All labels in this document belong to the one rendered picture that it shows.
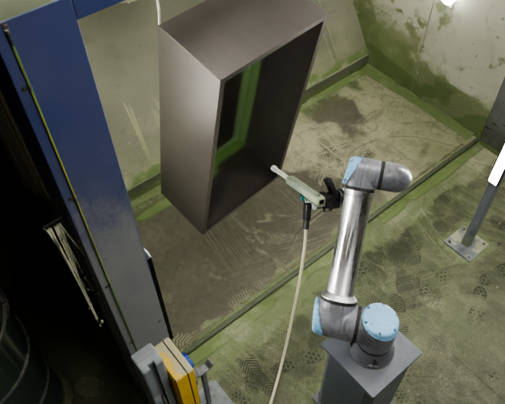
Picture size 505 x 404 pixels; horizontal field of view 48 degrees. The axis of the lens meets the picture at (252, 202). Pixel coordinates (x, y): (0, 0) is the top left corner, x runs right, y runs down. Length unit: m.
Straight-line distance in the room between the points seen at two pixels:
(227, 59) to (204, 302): 1.62
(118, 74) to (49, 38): 2.36
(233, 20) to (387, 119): 2.29
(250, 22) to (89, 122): 1.01
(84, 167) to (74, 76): 0.28
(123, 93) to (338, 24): 1.80
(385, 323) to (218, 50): 1.23
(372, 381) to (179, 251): 1.55
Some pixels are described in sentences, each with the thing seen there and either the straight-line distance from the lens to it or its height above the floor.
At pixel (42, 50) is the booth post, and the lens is 1.33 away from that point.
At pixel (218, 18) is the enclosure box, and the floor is 1.68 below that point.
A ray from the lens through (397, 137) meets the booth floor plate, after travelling 4.24.
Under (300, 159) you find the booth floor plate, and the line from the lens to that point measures 3.98.
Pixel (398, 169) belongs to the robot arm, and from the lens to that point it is 2.26.
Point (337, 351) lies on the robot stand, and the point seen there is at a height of 0.64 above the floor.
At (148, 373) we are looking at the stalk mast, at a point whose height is 1.63.
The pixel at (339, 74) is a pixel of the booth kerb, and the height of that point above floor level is 0.13.
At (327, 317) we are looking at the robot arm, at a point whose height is 0.89.
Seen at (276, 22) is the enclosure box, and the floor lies 1.65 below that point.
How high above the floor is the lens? 2.91
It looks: 51 degrees down
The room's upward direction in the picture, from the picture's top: 1 degrees counter-clockwise
